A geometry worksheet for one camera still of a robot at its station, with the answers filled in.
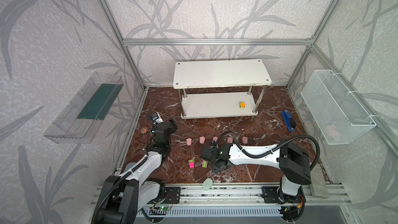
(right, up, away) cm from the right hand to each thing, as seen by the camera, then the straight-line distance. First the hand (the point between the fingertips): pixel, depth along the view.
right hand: (215, 162), depth 82 cm
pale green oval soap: (-5, -8, -6) cm, 11 cm away
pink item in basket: (+56, +18, -8) cm, 59 cm away
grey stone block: (+50, -7, -7) cm, 51 cm away
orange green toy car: (+18, +30, +17) cm, 39 cm away
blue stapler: (+47, +20, +15) cm, 53 cm away
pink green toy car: (-13, 0, -1) cm, 13 cm away
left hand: (-27, +25, +5) cm, 37 cm away
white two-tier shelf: (+2, +47, -1) cm, 47 cm away
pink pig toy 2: (-8, +10, +9) cm, 15 cm away
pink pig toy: (-16, +9, +9) cm, 20 cm away
